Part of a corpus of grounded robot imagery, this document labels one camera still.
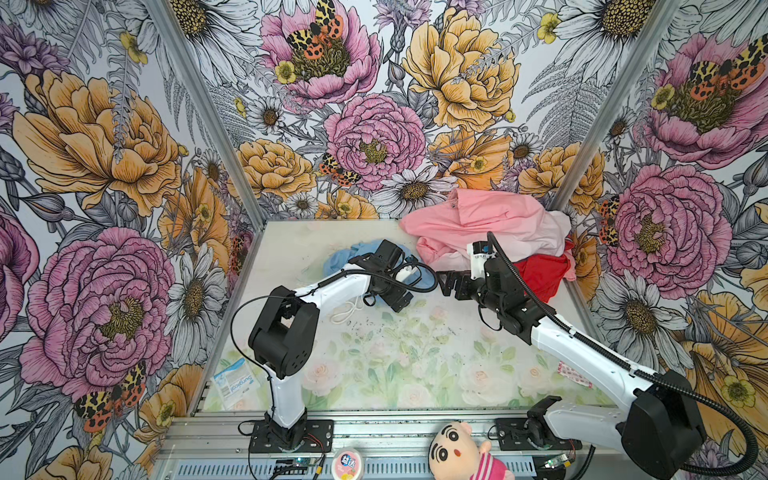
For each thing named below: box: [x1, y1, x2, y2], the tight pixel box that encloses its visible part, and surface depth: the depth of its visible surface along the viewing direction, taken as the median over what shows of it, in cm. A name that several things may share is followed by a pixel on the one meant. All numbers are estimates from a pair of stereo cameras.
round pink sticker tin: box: [331, 448, 364, 480], surface depth 63 cm
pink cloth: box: [399, 188, 577, 282], surface depth 109 cm
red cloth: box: [512, 238, 575, 304], surface depth 99 cm
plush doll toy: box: [429, 422, 516, 480], surface depth 67 cm
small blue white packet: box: [210, 357, 261, 410], surface depth 83 cm
